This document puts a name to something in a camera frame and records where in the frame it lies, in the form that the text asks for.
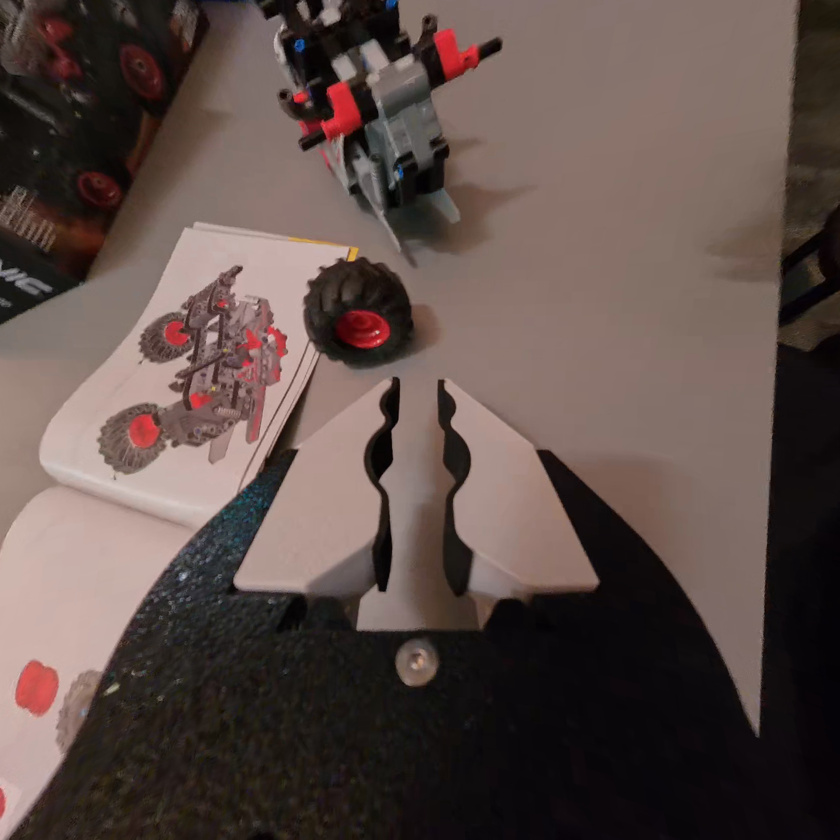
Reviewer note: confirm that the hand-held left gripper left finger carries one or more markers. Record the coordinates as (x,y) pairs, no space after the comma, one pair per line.
(315,518)

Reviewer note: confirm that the toy brick truck model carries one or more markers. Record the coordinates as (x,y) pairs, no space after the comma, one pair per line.
(387,111)

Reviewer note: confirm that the white instruction booklet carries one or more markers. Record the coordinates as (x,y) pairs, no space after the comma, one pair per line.
(85,558)

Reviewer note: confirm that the black toy set box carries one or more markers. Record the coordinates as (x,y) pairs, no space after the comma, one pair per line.
(65,131)

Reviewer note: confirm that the black toy wheel red hub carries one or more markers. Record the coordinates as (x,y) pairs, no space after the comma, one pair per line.
(358,318)

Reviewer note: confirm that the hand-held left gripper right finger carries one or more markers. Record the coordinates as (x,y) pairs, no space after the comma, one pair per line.
(518,518)

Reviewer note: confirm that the grey desk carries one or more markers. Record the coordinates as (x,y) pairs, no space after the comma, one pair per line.
(590,262)

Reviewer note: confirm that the black metal frame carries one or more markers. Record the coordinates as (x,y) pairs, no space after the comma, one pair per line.
(806,289)

